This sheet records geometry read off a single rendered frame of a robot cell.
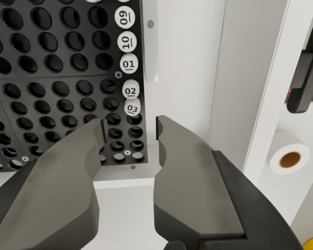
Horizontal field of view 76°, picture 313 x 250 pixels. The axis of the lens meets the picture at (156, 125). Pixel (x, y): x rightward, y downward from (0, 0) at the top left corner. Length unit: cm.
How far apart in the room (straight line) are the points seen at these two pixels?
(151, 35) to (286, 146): 29
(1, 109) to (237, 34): 20
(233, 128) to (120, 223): 39
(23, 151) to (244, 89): 20
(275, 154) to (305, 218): 206
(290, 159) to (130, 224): 36
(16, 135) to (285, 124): 39
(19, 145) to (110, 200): 28
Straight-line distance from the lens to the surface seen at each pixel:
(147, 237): 57
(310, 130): 46
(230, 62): 21
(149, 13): 20
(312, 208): 236
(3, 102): 20
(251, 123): 17
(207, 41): 23
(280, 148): 39
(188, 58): 22
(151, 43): 20
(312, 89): 20
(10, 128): 21
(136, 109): 15
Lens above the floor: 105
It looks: 59 degrees down
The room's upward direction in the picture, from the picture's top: 172 degrees clockwise
